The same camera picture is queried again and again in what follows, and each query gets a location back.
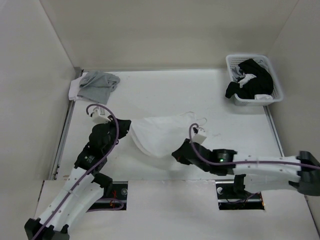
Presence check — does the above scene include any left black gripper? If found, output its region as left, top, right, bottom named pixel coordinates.
left=102, top=115, right=131, bottom=155

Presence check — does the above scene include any white tank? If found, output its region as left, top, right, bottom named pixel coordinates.
left=129, top=111, right=208, bottom=158
left=68, top=77, right=82, bottom=101

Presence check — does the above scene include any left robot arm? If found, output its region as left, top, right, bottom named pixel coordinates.
left=24, top=116, right=131, bottom=240

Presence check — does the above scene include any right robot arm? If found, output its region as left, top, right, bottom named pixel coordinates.
left=171, top=139, right=320, bottom=198

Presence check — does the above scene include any folded grey tank top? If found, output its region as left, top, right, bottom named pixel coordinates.
left=77, top=71, right=121, bottom=105

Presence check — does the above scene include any folded white tank top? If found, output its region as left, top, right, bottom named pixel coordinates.
left=68, top=77, right=82, bottom=101

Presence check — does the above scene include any black tank top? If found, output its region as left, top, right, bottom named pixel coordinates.
left=225, top=58, right=274, bottom=100

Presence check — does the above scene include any white garment in basket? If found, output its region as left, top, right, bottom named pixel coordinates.
left=254, top=94, right=273, bottom=101

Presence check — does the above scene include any grey garment in basket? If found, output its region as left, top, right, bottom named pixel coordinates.
left=231, top=66, right=246, bottom=82

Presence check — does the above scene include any white plastic laundry basket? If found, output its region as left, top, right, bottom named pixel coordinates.
left=225, top=53, right=284, bottom=107

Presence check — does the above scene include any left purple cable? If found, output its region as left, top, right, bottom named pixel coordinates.
left=30, top=103, right=125, bottom=240

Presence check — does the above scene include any purple cable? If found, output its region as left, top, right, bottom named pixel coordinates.
left=188, top=123, right=320, bottom=170
left=30, top=103, right=125, bottom=240

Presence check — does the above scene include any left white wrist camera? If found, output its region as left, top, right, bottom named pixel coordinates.
left=89, top=106, right=111, bottom=124

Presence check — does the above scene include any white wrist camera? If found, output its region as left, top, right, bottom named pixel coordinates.
left=192, top=127, right=207, bottom=145
left=89, top=106, right=111, bottom=124

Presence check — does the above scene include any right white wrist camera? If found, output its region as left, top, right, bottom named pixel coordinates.
left=192, top=127, right=207, bottom=145

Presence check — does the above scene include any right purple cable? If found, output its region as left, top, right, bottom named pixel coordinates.
left=188, top=123, right=320, bottom=170

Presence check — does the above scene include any metal table edge rail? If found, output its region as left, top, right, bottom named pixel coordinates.
left=48, top=66, right=84, bottom=181

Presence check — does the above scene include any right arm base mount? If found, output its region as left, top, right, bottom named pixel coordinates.
left=215, top=181, right=265, bottom=211

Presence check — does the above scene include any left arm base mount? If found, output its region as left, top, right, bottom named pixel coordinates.
left=87, top=181, right=128, bottom=212

